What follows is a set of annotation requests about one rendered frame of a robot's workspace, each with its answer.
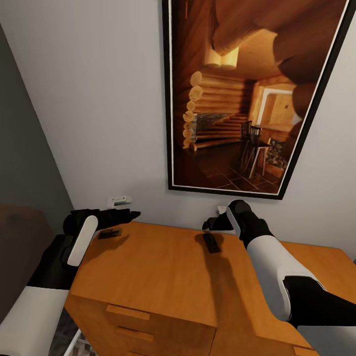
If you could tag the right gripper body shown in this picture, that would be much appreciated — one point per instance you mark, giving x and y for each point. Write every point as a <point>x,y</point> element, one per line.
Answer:
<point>217,224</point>

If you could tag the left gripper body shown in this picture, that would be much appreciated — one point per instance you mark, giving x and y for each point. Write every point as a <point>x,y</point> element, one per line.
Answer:
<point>118,216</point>

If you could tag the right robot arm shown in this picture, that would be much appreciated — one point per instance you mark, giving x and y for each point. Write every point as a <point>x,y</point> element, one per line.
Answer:
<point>292,292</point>

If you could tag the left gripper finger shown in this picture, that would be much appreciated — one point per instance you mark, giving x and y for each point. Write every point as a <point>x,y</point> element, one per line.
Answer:
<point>134,214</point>

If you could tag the mousetrap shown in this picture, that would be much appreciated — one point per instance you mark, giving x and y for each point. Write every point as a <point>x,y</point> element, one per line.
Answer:
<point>109,233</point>
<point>211,243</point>

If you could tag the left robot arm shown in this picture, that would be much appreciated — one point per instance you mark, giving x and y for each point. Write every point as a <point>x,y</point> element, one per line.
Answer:
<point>30,326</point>

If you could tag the cabinet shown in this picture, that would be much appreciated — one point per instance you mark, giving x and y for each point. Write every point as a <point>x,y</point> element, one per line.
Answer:
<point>157,291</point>

